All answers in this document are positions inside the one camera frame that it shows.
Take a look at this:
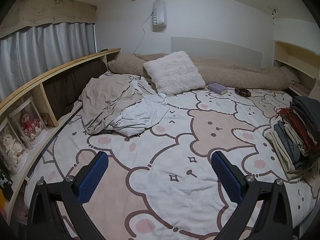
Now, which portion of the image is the fluffy white pillow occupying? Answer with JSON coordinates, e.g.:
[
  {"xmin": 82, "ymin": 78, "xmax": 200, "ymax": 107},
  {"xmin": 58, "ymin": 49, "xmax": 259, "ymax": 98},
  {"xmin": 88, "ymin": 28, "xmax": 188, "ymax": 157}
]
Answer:
[{"xmin": 143, "ymin": 51, "xmax": 207, "ymax": 97}]

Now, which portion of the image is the long beige plush pillow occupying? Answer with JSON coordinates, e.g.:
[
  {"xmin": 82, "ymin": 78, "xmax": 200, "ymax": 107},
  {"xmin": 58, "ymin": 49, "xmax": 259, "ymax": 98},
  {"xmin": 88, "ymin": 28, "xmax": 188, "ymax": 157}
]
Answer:
[{"xmin": 107, "ymin": 53, "xmax": 300, "ymax": 90}]

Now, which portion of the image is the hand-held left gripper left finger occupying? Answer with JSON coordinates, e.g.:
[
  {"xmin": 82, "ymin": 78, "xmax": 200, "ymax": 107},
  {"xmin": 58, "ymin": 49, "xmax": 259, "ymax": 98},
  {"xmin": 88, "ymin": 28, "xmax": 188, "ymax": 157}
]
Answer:
[{"xmin": 27, "ymin": 151, "xmax": 109, "ymax": 240}]

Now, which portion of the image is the clear case with red doll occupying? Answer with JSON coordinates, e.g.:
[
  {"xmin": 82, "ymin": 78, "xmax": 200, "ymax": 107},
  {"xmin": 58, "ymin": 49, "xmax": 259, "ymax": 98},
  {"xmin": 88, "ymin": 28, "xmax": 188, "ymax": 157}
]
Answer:
[{"xmin": 10, "ymin": 100, "xmax": 48, "ymax": 149}]

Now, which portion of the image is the thin wall cable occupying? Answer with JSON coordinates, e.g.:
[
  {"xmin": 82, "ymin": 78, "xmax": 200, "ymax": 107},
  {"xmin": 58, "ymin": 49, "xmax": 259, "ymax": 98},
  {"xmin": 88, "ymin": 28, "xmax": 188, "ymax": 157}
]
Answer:
[{"xmin": 135, "ymin": 12, "xmax": 154, "ymax": 54}]

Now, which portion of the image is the black printed box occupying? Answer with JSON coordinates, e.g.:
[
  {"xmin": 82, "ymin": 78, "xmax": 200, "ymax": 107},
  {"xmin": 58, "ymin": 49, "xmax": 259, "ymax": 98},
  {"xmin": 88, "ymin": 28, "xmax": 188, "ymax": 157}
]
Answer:
[{"xmin": 0, "ymin": 166, "xmax": 14, "ymax": 202}]

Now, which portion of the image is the stack of folded clothes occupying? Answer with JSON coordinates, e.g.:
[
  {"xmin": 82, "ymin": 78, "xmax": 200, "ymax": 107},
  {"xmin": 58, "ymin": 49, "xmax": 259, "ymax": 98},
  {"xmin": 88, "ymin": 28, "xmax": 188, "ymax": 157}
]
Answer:
[{"xmin": 265, "ymin": 95, "xmax": 320, "ymax": 180}]

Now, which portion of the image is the purple box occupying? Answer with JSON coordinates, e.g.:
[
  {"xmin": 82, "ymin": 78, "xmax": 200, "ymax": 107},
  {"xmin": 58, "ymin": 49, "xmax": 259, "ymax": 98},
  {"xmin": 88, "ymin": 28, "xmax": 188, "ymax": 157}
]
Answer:
[{"xmin": 207, "ymin": 82, "xmax": 228, "ymax": 95}]

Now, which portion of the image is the white garment with red print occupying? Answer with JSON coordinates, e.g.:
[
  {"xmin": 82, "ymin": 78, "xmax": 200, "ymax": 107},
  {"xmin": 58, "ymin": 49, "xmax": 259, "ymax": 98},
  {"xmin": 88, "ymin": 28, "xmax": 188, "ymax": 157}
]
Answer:
[{"xmin": 110, "ymin": 79, "xmax": 170, "ymax": 137}]

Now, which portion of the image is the short wooden shelf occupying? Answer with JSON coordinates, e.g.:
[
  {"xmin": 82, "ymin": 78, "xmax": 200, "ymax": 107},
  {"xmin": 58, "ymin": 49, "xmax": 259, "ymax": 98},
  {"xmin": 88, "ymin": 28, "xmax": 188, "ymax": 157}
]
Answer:
[{"xmin": 274, "ymin": 40, "xmax": 320, "ymax": 98}]

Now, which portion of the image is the beige curtain valance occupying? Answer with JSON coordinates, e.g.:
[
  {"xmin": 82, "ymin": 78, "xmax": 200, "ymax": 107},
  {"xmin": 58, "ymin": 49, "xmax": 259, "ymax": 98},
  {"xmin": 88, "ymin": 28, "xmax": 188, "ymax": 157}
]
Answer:
[{"xmin": 0, "ymin": 0, "xmax": 98, "ymax": 40}]

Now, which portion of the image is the grey curtain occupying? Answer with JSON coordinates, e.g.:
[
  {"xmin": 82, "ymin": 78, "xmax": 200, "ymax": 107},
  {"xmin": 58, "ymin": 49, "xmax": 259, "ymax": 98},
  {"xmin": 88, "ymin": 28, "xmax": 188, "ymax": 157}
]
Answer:
[{"xmin": 0, "ymin": 21, "xmax": 97, "ymax": 103}]

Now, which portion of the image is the beige garment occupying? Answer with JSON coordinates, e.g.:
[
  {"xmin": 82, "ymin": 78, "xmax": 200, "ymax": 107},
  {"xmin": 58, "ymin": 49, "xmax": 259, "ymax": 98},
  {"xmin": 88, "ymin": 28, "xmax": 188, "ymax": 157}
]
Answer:
[{"xmin": 79, "ymin": 75, "xmax": 143, "ymax": 135}]

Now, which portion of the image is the clear case with white doll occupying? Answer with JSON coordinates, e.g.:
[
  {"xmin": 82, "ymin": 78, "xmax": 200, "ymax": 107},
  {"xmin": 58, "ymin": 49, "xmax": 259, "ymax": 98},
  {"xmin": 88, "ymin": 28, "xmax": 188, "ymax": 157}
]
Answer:
[{"xmin": 0, "ymin": 120, "xmax": 28, "ymax": 174}]

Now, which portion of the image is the long wooden bedside shelf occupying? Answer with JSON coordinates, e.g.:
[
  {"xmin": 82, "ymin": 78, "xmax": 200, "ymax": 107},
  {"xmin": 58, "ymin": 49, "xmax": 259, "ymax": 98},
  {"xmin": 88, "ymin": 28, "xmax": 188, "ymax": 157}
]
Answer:
[{"xmin": 0, "ymin": 48, "xmax": 122, "ymax": 230}]

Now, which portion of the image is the white hanging wall bag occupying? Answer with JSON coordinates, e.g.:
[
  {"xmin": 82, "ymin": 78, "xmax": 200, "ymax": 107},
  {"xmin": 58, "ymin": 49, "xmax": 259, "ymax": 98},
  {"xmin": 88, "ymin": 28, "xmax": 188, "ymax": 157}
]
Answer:
[{"xmin": 152, "ymin": 0, "xmax": 167, "ymax": 32}]

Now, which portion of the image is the bear print bedsheet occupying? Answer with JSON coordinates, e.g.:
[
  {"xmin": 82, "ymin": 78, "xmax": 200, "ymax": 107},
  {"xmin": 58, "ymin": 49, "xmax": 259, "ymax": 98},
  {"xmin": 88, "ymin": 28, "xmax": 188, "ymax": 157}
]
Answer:
[{"xmin": 25, "ymin": 70, "xmax": 318, "ymax": 240}]

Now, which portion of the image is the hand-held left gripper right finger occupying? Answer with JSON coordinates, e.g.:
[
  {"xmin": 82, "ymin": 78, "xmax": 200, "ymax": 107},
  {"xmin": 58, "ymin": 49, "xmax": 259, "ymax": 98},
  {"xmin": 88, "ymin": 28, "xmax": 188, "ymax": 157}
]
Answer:
[{"xmin": 211, "ymin": 151, "xmax": 293, "ymax": 240}]

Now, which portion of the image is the brown scrunchie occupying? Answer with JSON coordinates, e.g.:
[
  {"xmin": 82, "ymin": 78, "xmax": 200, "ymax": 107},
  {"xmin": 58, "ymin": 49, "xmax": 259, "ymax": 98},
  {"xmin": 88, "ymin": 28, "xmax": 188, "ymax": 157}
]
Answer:
[{"xmin": 234, "ymin": 87, "xmax": 252, "ymax": 97}]

